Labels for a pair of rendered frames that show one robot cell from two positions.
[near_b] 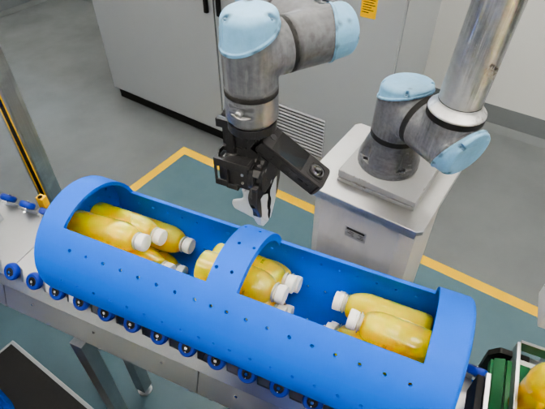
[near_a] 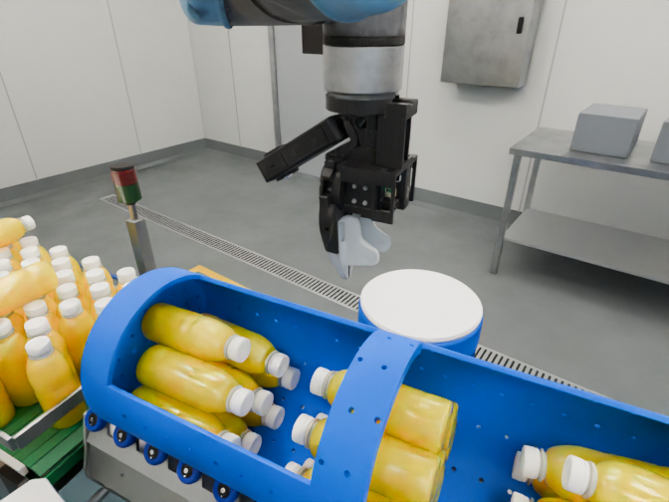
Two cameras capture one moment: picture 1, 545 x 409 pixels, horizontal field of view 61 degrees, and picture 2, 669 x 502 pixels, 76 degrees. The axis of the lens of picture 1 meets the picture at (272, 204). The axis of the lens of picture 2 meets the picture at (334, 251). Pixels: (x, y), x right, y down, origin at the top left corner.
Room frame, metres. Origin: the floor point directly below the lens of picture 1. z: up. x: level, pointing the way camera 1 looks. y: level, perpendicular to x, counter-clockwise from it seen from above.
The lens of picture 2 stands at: (1.00, 0.02, 1.61)
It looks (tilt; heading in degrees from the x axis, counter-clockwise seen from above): 29 degrees down; 182
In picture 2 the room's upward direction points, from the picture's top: straight up
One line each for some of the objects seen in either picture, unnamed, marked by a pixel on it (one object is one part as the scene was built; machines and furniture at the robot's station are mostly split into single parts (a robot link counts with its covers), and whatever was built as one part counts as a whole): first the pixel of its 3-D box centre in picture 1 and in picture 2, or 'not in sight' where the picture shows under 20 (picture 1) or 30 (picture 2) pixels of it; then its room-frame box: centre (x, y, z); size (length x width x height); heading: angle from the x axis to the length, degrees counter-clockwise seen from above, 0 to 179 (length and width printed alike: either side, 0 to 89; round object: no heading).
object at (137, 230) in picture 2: not in sight; (169, 363); (-0.10, -0.60, 0.55); 0.04 x 0.04 x 1.10; 66
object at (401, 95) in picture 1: (404, 106); not in sight; (0.91, -0.30, 1.35); 0.13 x 0.12 x 0.14; 30
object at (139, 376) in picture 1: (129, 351); not in sight; (0.87, 0.53, 0.31); 0.06 x 0.06 x 0.63; 66
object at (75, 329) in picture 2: not in sight; (83, 342); (0.30, -0.56, 0.99); 0.07 x 0.07 x 0.18
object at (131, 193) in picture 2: not in sight; (127, 190); (-0.10, -0.60, 1.18); 0.06 x 0.06 x 0.05
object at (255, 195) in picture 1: (258, 193); not in sight; (0.54, 0.02, 1.43); 0.05 x 0.02 x 0.09; 156
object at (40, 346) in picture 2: not in sight; (38, 346); (0.42, -0.54, 1.08); 0.04 x 0.04 x 0.02
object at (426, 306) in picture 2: not in sight; (420, 302); (0.18, 0.18, 1.03); 0.28 x 0.28 x 0.01
